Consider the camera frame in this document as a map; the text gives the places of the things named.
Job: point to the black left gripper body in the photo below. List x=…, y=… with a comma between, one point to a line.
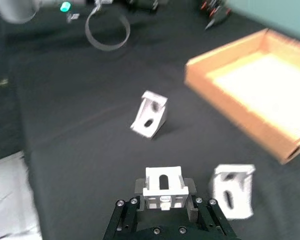
x=147, y=4

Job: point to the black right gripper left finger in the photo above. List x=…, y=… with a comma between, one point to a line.
x=126, y=215

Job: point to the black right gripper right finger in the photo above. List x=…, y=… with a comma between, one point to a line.
x=210, y=215

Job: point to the white plastic corner bracket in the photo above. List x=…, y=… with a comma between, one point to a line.
x=150, y=115
x=236, y=192
x=166, y=190

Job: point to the roll of silver tape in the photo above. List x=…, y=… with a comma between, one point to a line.
x=90, y=35

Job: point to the black table cloth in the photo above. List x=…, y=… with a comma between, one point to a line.
x=95, y=105

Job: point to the white sheet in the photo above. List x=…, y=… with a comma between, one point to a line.
x=7, y=195

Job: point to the shallow brown cardboard tray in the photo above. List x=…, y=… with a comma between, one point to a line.
x=255, y=85

